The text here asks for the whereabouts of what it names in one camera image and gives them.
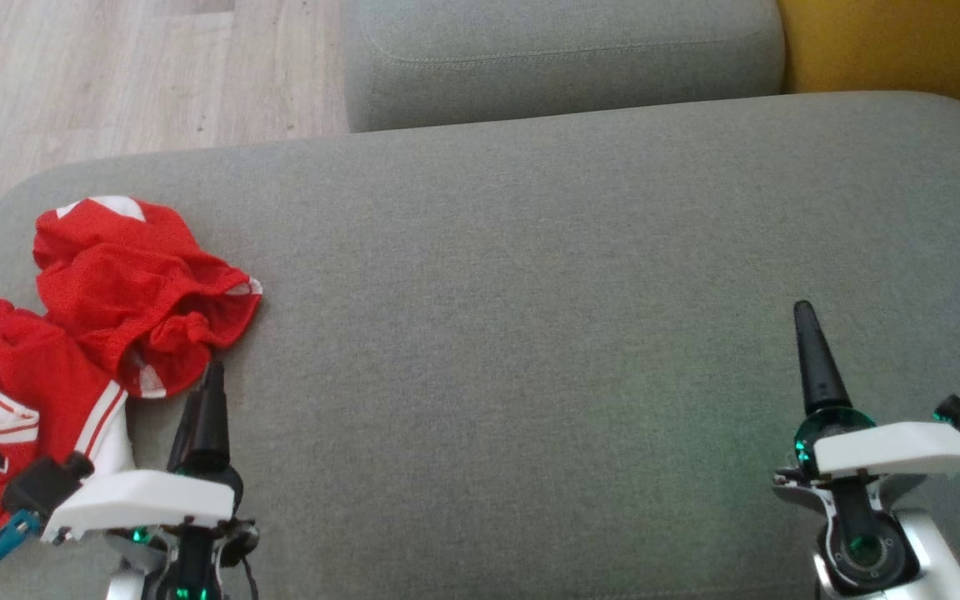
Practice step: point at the red mesh shorts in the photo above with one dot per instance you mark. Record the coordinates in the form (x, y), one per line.
(130, 283)

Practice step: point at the yellow cushion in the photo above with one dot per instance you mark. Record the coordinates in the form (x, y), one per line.
(905, 50)

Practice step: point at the red Bulls 23 jersey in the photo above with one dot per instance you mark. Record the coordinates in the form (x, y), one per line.
(22, 375)

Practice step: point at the grey sofa back cushion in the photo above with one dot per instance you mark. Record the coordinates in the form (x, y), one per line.
(563, 58)

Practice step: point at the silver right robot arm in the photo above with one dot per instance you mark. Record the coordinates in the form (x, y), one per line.
(872, 550)

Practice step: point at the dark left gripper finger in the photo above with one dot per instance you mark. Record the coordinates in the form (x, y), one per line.
(182, 433)
(212, 417)

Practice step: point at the grey sofa seat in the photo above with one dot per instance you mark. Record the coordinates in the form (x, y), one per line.
(530, 333)

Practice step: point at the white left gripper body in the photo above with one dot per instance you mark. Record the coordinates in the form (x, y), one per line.
(147, 500)

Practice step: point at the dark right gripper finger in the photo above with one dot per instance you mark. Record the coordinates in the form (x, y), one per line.
(819, 367)

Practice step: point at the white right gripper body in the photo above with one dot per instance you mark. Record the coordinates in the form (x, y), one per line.
(897, 450)

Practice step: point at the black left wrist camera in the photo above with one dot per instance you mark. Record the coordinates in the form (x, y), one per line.
(42, 485)

